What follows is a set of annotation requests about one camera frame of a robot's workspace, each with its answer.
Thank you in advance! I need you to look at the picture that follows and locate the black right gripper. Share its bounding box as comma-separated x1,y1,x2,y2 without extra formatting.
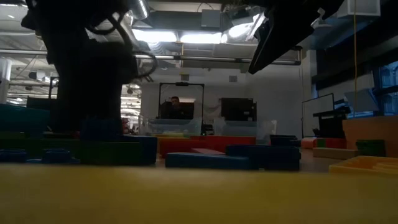
248,0,345,75

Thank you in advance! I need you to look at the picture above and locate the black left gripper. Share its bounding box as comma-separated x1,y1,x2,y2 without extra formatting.
40,18,137,133

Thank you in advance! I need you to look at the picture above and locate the blue square lego brick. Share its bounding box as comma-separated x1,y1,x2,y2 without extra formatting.
80,117,123,143
0,148,81,165

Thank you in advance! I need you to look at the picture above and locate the long blue wooden block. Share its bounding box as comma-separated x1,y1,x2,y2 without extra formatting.
164,151,259,171

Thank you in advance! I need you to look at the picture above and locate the green wooden block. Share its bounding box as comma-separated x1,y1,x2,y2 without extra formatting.
75,141,141,166

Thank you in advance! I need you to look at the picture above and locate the grey ceiling unit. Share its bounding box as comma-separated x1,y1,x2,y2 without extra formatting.
201,9,222,29

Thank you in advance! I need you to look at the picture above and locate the green two-by-four lego brick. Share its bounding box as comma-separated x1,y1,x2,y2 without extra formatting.
0,138,82,156
269,134,302,147

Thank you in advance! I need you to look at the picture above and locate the grey ceiling pipe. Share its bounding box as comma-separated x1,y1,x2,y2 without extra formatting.
136,53,302,66

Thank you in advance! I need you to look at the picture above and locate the teal plastic bin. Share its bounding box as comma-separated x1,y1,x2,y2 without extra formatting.
0,103,50,138

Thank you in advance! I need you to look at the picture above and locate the ceiling light panel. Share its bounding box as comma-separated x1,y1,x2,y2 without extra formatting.
180,30,229,44
132,29,178,44

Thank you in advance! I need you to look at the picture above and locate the black background box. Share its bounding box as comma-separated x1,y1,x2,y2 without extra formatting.
220,97,258,122

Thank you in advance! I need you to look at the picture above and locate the person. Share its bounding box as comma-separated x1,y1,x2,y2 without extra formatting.
167,95,187,120

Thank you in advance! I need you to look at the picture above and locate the clear plastic bin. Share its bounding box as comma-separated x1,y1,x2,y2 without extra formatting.
138,115,203,137
213,117,277,141

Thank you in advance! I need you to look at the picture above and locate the whiteboard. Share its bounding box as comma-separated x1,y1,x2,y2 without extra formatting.
301,92,336,138

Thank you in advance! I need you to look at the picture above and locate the white ceiling box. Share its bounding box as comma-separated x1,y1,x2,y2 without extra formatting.
336,0,381,18

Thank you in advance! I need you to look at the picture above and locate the black background monitor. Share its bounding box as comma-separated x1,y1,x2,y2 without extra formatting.
160,101,195,120

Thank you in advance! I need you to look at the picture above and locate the magenta two-by-four lego brick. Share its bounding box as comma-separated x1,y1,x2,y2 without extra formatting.
158,138,208,159

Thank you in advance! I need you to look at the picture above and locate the black background desk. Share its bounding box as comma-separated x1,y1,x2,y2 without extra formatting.
312,107,352,139

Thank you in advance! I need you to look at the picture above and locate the grey tilted panel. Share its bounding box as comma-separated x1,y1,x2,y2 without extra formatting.
343,88,379,113

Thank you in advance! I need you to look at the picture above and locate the pink-red arch block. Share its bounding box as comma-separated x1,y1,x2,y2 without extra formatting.
300,137,318,150

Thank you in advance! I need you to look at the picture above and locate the window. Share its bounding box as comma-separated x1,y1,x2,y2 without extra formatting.
373,60,398,116

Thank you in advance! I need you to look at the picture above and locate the long pink wooden block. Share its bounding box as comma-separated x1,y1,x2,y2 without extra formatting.
190,147,227,156

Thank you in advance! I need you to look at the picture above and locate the beige wooden block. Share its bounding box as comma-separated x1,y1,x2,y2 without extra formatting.
312,147,359,161

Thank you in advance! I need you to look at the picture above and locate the orange translucent bin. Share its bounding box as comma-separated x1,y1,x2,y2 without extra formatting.
341,116,398,159

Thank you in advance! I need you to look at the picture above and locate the green square lego brick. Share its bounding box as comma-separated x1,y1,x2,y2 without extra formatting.
355,139,387,158

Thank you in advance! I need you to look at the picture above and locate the orange two-by-four lego brick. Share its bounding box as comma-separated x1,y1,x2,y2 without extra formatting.
328,154,398,175

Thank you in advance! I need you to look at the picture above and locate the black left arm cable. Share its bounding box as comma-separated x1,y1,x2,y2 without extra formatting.
124,49,159,80

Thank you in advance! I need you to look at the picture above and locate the yellow hanging cable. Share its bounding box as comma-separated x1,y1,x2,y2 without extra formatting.
353,0,358,119

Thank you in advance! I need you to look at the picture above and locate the black background station frame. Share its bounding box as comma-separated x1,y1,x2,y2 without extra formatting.
157,82,205,134

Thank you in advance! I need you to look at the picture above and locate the silver ventilation duct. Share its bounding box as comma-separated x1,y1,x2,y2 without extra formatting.
135,0,150,20

